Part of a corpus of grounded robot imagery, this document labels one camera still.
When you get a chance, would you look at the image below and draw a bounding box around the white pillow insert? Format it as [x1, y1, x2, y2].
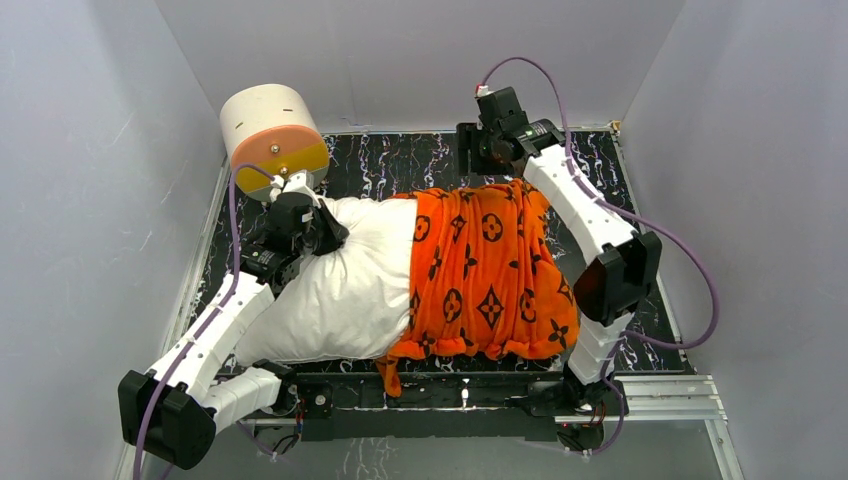
[234, 197, 417, 366]

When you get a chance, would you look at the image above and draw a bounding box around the orange patterned pillowcase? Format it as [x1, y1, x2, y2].
[376, 179, 580, 397]

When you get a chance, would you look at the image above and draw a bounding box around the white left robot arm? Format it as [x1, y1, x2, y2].
[117, 192, 348, 470]

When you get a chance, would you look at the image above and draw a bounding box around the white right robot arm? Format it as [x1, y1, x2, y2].
[456, 85, 662, 414]

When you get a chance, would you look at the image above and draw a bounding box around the cream drum with orange face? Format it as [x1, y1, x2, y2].
[219, 84, 329, 202]

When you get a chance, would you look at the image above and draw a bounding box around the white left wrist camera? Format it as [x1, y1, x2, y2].
[269, 170, 320, 207]

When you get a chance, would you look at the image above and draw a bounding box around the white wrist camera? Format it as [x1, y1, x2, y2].
[269, 170, 320, 207]
[474, 84, 491, 99]

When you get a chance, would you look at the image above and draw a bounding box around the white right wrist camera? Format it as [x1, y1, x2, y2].
[474, 84, 491, 99]

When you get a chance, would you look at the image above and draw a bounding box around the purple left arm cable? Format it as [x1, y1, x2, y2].
[132, 163, 286, 480]

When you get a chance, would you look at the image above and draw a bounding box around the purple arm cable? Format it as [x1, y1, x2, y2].
[476, 56, 721, 457]
[132, 163, 286, 480]

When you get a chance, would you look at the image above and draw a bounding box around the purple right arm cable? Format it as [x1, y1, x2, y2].
[476, 56, 721, 457]

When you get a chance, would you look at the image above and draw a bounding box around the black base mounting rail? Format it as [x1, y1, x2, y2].
[235, 370, 607, 444]

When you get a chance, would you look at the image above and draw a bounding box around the aluminium frame rail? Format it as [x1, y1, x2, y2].
[115, 375, 745, 480]

